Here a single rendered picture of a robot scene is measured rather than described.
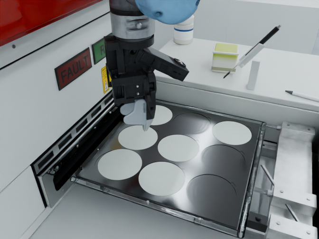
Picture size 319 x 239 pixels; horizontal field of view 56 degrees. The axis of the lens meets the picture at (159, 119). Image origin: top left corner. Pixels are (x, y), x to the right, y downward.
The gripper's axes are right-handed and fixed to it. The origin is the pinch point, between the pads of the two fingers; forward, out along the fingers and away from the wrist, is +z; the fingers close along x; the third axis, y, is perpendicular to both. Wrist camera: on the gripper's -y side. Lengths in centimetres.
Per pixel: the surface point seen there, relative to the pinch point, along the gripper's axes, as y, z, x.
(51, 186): 21.9, 9.0, 2.9
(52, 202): 22.3, 13.4, 3.5
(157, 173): -0.4, 9.2, 5.8
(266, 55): -50, 3, -30
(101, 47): 6.0, -11.2, -17.8
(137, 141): 1.1, 9.3, -6.3
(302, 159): -35.5, 11.2, 9.7
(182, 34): -26, -1, -47
